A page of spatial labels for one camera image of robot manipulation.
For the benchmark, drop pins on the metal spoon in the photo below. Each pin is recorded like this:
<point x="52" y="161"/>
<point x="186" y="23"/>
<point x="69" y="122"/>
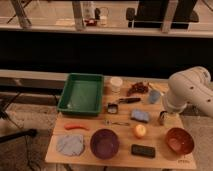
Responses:
<point x="107" y="122"/>

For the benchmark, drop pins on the purple bowl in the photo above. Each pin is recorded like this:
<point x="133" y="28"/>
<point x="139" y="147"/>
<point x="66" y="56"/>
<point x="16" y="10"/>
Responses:
<point x="104" y="144"/>

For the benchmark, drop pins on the dark metal can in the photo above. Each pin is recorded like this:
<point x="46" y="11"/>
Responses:
<point x="161" y="118"/>

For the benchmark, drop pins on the black rectangular block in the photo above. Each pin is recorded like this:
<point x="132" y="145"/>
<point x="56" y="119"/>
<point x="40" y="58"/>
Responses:
<point x="145" y="151"/>

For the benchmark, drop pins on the orange carrot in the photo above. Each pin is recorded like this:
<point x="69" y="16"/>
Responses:
<point x="71" y="126"/>

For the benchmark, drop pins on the light blue towel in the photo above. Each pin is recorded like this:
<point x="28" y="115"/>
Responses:
<point x="70" y="145"/>

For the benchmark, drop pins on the green plastic tray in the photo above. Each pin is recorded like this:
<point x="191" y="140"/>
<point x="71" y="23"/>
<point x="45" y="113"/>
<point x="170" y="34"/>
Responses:
<point x="82" y="95"/>

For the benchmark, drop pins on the light blue cup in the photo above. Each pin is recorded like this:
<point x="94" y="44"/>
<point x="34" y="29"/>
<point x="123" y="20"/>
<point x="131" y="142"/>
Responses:
<point x="154" y="96"/>

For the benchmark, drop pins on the black tripod stand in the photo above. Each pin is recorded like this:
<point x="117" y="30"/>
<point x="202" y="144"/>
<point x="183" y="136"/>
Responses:
<point x="9" y="129"/>

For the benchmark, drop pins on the orange bowl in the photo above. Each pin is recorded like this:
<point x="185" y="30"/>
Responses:
<point x="179" y="141"/>

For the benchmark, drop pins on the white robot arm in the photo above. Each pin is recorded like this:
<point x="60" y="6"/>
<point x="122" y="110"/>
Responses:
<point x="189" y="86"/>

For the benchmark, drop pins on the dark red dried chilies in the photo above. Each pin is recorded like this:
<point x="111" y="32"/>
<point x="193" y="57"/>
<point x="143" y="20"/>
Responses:
<point x="139" y="87"/>

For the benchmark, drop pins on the blue sponge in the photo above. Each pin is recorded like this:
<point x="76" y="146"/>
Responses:
<point x="140" y="115"/>

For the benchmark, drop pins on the white plastic cup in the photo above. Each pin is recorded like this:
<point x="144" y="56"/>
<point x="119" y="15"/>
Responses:
<point x="116" y="83"/>

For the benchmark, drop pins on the black handled tool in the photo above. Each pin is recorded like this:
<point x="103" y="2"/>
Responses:
<point x="128" y="100"/>

